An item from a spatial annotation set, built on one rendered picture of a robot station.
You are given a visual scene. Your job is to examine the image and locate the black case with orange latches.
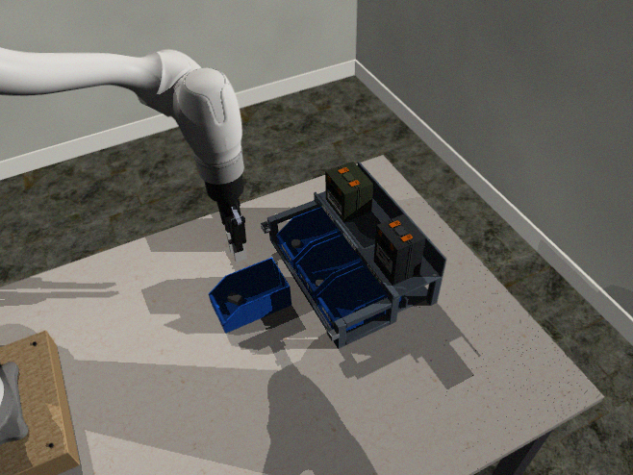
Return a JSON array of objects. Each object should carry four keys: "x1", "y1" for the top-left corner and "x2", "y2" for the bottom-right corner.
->
[{"x1": 374, "y1": 214, "x2": 425, "y2": 286}]

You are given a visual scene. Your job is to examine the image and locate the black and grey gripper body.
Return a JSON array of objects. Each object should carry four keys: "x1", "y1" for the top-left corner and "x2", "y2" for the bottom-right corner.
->
[{"x1": 205, "y1": 175, "x2": 244, "y2": 216}]

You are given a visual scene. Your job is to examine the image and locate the grey metal shelf rack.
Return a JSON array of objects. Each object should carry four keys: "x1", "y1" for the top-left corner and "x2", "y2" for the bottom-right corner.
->
[{"x1": 261, "y1": 162, "x2": 446, "y2": 348}]

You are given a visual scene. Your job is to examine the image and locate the dark green case with handle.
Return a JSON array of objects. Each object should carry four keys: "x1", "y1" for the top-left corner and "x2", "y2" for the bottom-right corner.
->
[{"x1": 325, "y1": 162, "x2": 373, "y2": 222}]

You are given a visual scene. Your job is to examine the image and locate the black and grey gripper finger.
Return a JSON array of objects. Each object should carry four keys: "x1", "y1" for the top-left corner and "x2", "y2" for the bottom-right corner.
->
[
  {"x1": 220, "y1": 198, "x2": 247, "y2": 263},
  {"x1": 217, "y1": 202, "x2": 234, "y2": 253}
]

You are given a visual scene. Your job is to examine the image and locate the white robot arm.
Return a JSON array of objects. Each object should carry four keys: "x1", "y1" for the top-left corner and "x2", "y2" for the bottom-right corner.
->
[{"x1": 0, "y1": 47, "x2": 244, "y2": 445}]

